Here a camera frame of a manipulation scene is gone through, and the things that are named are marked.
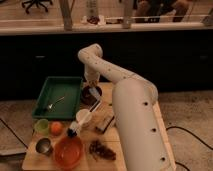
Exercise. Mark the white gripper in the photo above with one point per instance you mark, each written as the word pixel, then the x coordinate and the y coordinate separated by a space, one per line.
pixel 91 76

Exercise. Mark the grey wiping towel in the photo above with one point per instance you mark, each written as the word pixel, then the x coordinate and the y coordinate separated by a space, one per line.
pixel 95 93

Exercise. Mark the dark purple bowl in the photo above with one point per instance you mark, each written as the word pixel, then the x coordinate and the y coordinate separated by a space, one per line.
pixel 86 97

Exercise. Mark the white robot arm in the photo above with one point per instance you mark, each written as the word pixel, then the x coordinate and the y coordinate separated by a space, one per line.
pixel 133 98

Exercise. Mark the orange plastic bowl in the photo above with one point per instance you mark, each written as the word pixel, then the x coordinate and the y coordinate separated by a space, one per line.
pixel 68 152

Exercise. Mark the green plastic tray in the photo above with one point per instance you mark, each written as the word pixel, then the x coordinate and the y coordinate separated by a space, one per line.
pixel 54 88

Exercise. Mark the white small cup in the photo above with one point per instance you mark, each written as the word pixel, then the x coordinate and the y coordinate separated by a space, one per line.
pixel 83 117

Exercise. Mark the brown wooden block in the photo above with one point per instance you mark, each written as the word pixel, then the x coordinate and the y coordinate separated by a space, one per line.
pixel 102 126

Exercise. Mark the white dish brush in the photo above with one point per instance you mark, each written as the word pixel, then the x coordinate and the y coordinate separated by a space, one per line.
pixel 75 126

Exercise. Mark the orange fruit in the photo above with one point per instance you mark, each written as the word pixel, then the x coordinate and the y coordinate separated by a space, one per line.
pixel 56 128

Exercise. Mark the green plastic cup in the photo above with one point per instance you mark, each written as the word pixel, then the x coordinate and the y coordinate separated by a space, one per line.
pixel 42 126

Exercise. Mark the dark grape bunch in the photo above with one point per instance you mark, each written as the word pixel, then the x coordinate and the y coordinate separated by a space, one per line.
pixel 97 149

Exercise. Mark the small metal cup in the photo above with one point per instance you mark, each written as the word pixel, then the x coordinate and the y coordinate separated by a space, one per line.
pixel 44 146

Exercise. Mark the black office chair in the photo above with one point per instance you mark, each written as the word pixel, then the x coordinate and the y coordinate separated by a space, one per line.
pixel 29 3

